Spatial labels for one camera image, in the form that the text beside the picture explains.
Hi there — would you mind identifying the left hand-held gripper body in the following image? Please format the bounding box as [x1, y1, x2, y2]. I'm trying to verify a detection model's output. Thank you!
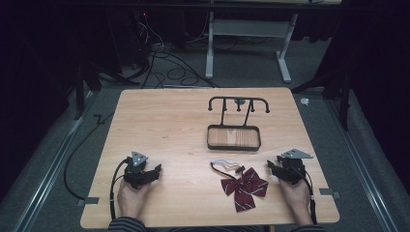
[123, 151, 153, 189]

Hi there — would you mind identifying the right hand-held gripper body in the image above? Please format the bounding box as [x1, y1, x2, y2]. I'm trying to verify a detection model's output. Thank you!
[276, 148, 314, 186]

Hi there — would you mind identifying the dark red striped bow tie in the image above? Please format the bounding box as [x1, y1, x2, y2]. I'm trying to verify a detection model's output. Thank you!
[210, 158, 270, 214]

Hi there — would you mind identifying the black hook rack wooden tray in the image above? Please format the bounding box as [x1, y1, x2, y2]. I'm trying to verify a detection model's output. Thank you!
[206, 96, 271, 152]

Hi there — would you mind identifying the person's left hand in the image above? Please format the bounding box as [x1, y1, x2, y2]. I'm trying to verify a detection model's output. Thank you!
[116, 178, 153, 220]

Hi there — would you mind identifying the person's right hand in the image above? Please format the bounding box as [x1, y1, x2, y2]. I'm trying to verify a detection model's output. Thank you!
[278, 177, 314, 225]

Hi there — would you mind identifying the grey tape piece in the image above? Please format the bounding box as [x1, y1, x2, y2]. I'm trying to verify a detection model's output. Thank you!
[76, 196, 101, 208]
[318, 188, 341, 200]

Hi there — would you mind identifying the black metal stand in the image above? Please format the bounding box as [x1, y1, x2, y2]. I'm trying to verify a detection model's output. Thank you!
[291, 62, 353, 132]
[73, 60, 140, 121]

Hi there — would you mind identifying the left hand-held gripper black cable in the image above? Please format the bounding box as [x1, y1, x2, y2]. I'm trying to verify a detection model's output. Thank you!
[108, 158, 130, 221]

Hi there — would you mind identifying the hand-held gripper black cable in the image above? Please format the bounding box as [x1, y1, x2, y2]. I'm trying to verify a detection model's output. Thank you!
[108, 158, 130, 221]
[294, 165, 318, 225]

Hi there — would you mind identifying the right hand-held gripper black cable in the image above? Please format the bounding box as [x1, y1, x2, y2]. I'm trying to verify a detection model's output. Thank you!
[294, 165, 318, 225]

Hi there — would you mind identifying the long black floor cable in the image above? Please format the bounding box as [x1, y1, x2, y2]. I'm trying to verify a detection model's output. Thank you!
[63, 113, 114, 201]

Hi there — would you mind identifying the aluminium floor rail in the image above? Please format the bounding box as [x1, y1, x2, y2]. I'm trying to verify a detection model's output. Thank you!
[324, 99, 402, 232]
[11, 91, 100, 232]

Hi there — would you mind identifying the tangle of black floor cables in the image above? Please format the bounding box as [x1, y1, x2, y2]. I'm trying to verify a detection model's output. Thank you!
[129, 13, 221, 90]

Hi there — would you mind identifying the white metal desk frame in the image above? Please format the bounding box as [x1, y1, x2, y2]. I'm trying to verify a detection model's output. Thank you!
[205, 12, 300, 84]

